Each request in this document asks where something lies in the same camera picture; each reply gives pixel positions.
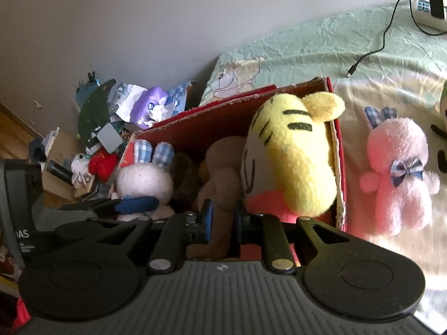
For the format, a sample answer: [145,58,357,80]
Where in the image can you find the purple tissue pack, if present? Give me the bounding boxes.
[130,87,169,130]

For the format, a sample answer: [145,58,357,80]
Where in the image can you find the black charging cable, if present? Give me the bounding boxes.
[347,0,447,78]

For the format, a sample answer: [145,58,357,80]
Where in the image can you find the green plush toy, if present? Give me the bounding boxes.
[431,80,447,174]

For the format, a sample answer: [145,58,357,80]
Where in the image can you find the grey card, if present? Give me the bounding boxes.
[97,124,122,155]

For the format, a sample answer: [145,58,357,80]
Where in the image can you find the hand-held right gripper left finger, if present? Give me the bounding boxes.
[87,199,215,274]

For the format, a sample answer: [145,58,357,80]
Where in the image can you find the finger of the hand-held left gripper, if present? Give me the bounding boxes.
[60,195,160,216]

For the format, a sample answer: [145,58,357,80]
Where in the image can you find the black charger plug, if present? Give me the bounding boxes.
[429,0,446,19]

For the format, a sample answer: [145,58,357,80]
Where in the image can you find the brown plush toy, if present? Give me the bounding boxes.
[187,136,247,260]

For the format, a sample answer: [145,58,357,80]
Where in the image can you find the brown cardboard carton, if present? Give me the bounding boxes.
[41,130,92,200]

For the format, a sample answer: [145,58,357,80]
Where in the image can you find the white plush bunny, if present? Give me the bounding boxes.
[115,140,176,222]

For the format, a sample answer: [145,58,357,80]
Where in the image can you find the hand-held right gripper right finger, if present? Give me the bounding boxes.
[233,204,350,274]

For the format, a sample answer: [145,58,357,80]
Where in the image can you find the dark brown fuzzy plush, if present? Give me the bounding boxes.
[170,153,202,210]

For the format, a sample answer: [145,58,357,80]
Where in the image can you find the yellow tiger plush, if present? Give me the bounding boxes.
[241,92,346,223]

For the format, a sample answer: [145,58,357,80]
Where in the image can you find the white power strip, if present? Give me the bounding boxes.
[412,0,447,31]

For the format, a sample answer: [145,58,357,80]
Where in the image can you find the pink plush bunny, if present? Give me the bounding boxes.
[360,106,441,237]

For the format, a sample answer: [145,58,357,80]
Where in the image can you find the dark green plastic item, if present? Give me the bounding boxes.
[76,73,118,148]

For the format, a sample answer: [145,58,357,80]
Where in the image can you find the white fluffy toy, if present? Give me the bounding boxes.
[71,153,94,186]

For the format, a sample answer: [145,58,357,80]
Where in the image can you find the red cardboard box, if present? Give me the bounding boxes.
[108,77,349,263]

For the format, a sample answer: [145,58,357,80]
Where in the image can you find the blue patterned pack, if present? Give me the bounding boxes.
[167,81,197,116]

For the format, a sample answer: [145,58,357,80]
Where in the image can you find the black cylinder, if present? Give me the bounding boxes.
[46,160,76,184]

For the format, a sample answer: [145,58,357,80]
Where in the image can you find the light green bed sheet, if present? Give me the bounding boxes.
[200,2,447,322]

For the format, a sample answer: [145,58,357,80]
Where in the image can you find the red plush toy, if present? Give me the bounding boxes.
[88,151,120,183]

